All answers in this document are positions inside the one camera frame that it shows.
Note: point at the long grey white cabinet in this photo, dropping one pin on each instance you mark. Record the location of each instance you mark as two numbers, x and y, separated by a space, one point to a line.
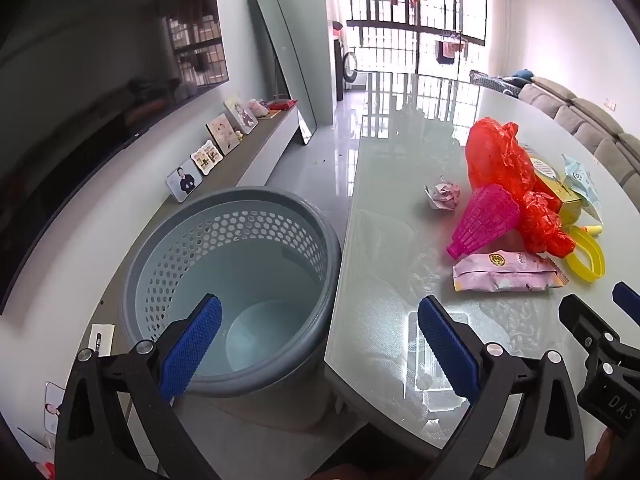
260 135

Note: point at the light blue wrapper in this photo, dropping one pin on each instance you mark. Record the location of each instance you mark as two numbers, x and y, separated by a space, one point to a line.
582 180

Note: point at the large black television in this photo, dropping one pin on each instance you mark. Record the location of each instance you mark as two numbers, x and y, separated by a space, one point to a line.
100 60

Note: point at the scalloped white photo frame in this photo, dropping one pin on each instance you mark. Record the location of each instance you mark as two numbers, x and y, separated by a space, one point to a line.
206 158

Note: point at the yellow cardboard box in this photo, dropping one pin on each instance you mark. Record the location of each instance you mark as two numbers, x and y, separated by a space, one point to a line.
565 200

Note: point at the grey perforated plastic bin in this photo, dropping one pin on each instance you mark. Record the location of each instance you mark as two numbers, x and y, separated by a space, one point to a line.
240 240

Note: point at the leaning black framed mirror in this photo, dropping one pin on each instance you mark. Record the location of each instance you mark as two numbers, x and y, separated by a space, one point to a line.
285 60

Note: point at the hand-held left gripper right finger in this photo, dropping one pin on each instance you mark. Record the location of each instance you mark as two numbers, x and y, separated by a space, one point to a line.
447 345

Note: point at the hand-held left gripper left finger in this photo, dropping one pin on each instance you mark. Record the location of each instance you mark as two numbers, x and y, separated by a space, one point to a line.
192 345

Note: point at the pink snack packet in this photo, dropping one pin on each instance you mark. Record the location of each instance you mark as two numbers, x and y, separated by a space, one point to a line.
505 272

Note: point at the photo of suited man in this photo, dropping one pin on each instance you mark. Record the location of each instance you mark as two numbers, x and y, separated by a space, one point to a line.
184 181

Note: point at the small portrait photo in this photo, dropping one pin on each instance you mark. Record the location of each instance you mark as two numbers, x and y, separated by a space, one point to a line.
54 407

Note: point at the blue cloth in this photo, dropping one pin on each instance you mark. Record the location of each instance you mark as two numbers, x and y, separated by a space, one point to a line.
524 75

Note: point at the grey sofa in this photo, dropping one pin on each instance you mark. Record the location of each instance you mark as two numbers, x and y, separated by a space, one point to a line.
580 115

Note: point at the washing machine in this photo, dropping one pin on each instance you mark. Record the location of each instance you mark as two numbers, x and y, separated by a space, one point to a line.
349 67

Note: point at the tilted white photo frame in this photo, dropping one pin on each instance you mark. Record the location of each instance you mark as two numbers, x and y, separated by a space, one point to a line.
241 115

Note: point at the plaid cloth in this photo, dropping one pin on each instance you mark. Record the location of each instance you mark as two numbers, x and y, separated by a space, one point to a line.
492 82

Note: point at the flat red packet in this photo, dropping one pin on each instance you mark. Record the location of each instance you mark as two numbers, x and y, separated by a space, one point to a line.
281 104

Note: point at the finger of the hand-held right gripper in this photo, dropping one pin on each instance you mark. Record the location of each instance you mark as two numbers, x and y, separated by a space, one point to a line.
582 320
627 297

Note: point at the wooden photo frame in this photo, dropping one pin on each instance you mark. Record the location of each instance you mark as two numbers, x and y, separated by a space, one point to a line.
223 134

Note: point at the red plastic bag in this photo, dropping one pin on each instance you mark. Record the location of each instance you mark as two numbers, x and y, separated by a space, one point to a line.
500 160

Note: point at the pink mesh shuttlecock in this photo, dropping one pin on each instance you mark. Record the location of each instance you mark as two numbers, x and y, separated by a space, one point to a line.
485 220

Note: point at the black window grille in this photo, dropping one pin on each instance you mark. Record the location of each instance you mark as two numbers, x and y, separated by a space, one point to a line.
400 25

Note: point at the pink paper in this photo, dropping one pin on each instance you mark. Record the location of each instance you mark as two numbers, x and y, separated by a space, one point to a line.
442 195

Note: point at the small clothes drying rack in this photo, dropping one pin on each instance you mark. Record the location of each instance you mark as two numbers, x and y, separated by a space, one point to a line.
450 50

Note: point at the red item on washer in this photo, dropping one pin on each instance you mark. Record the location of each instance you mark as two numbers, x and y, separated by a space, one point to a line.
338 30

